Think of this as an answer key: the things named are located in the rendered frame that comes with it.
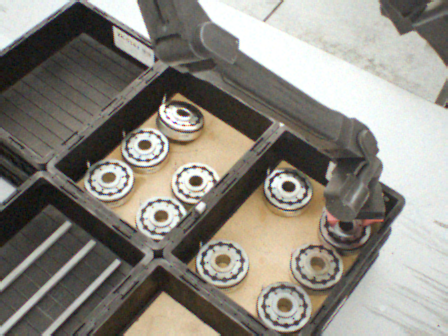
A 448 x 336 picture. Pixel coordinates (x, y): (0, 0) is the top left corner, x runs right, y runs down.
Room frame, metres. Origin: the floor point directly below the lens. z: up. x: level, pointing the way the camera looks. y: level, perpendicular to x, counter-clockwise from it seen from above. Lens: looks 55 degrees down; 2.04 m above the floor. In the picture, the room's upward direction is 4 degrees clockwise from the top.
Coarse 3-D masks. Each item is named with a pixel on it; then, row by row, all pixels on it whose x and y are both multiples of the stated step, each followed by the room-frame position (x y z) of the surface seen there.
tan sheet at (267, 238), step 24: (240, 216) 0.73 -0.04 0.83; (264, 216) 0.73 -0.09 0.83; (312, 216) 0.74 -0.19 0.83; (240, 240) 0.67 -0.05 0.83; (264, 240) 0.68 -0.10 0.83; (288, 240) 0.68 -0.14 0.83; (312, 240) 0.68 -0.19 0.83; (192, 264) 0.61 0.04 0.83; (216, 264) 0.61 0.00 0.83; (264, 264) 0.62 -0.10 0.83; (288, 264) 0.63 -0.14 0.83; (240, 288) 0.57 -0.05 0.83; (264, 288) 0.57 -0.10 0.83; (312, 312) 0.53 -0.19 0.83
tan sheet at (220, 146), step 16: (176, 96) 1.04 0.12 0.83; (208, 128) 0.95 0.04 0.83; (224, 128) 0.95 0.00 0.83; (176, 144) 0.90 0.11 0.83; (192, 144) 0.90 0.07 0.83; (208, 144) 0.91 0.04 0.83; (224, 144) 0.91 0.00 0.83; (240, 144) 0.91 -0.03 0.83; (176, 160) 0.86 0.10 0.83; (192, 160) 0.86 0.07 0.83; (208, 160) 0.86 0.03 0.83; (224, 160) 0.87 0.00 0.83; (144, 176) 0.81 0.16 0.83; (160, 176) 0.81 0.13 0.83; (144, 192) 0.77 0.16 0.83; (160, 192) 0.77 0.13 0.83; (112, 208) 0.72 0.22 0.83; (128, 208) 0.72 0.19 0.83
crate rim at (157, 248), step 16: (144, 80) 0.99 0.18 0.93; (128, 96) 0.94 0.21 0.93; (112, 112) 0.90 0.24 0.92; (256, 112) 0.93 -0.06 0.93; (96, 128) 0.85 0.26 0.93; (272, 128) 0.88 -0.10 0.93; (80, 144) 0.81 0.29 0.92; (256, 144) 0.84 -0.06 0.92; (240, 160) 0.80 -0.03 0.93; (64, 176) 0.73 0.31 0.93; (224, 176) 0.76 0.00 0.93; (80, 192) 0.69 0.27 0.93; (208, 192) 0.72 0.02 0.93; (192, 208) 0.68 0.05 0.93; (128, 224) 0.63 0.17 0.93; (176, 224) 0.64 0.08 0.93; (144, 240) 0.60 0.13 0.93; (160, 240) 0.60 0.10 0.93
